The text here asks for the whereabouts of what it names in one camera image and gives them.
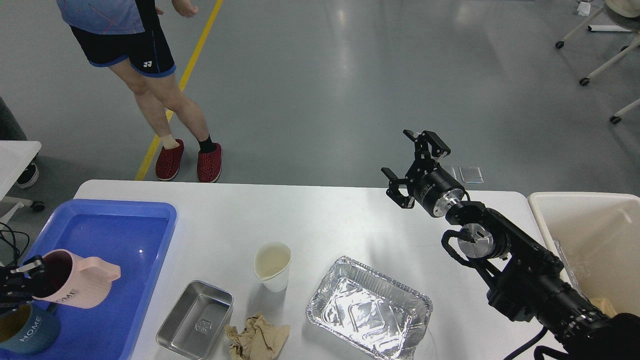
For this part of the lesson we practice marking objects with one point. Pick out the white rolling chair base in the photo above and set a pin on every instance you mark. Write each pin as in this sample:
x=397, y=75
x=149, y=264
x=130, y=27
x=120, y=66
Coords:
x=602, y=39

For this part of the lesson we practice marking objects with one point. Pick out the stainless steel rectangular tray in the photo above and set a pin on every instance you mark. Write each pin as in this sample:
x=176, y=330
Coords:
x=197, y=319

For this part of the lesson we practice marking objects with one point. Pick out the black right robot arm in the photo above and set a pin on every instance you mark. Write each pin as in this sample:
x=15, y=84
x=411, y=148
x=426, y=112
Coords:
x=522, y=276

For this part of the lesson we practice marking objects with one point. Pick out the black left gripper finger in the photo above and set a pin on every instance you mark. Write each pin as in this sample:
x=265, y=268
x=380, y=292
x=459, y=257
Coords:
x=32, y=271
x=11, y=300

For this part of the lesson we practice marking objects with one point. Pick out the pink HOME mug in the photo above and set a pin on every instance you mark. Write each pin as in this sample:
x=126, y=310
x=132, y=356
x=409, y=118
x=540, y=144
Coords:
x=73, y=280

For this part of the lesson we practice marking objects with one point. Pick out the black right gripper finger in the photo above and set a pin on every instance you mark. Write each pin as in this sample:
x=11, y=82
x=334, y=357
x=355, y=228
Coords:
x=429, y=148
x=402, y=190

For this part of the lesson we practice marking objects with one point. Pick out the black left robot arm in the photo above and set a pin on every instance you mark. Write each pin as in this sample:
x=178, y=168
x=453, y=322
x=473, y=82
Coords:
x=20, y=284

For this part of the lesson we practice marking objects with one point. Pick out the blue HOME mug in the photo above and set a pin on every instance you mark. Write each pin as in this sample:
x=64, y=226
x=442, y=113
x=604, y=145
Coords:
x=29, y=330

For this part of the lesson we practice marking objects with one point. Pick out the white side table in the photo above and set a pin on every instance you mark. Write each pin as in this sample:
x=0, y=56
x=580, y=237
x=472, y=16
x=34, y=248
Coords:
x=13, y=161

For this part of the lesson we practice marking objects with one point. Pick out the aluminium foil tray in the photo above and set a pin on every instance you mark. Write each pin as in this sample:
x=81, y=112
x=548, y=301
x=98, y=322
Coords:
x=369, y=310

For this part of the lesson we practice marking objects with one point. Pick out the beige plastic waste bin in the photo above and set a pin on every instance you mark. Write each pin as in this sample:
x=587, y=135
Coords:
x=597, y=236

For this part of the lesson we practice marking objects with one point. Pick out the blue plastic bin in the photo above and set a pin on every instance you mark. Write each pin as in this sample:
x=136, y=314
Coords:
x=133, y=235

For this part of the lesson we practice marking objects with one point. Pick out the crumpled brown paper napkin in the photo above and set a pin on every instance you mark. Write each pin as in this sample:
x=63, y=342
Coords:
x=259, y=339

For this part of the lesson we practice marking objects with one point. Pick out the white paper cup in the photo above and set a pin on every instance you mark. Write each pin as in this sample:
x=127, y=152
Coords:
x=271, y=266

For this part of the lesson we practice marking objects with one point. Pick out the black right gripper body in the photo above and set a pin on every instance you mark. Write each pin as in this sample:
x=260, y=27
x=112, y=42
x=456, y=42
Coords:
x=437, y=191

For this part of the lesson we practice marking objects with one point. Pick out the person in blue shirt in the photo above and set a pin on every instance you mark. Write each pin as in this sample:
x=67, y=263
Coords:
x=126, y=36

